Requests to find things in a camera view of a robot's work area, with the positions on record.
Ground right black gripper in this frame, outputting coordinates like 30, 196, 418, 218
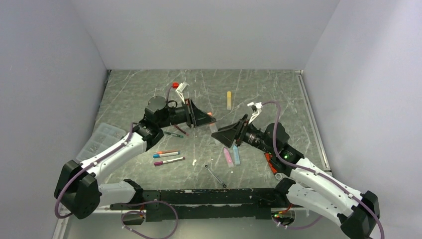
211, 114, 275, 155

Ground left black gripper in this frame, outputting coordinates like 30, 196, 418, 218
158, 98, 215, 128

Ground orange highlighter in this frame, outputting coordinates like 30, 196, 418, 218
207, 112, 218, 133

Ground blue highlighter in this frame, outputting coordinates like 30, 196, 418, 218
232, 145, 240, 165

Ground pink highlighter body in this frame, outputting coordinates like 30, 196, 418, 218
223, 147, 234, 168

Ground yellow highlighter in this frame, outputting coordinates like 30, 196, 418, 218
226, 91, 232, 110

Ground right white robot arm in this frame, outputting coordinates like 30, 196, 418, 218
211, 115, 382, 239

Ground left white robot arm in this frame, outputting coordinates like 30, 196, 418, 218
54, 97, 216, 219

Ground dark red marker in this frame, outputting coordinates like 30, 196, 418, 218
173, 125, 189, 136

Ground green marker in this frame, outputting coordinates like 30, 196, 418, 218
164, 131, 184, 138

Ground blue capped white marker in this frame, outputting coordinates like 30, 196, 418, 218
153, 151, 180, 158

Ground silver ratchet wrench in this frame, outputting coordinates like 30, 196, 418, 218
204, 164, 227, 189

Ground orange marker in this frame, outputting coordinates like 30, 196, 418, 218
153, 150, 180, 155

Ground magenta capped white marker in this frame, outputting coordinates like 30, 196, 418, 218
153, 157, 186, 166

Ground clear plastic parts box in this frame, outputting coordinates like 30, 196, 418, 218
76, 123, 126, 162

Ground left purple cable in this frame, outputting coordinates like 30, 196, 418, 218
54, 83, 180, 239

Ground purple cable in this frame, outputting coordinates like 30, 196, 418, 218
260, 100, 385, 239
54, 83, 180, 239

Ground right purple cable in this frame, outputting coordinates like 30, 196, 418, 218
260, 100, 385, 239

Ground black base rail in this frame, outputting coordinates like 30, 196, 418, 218
110, 188, 296, 222

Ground aluminium side rail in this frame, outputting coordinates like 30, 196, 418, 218
295, 70, 332, 172

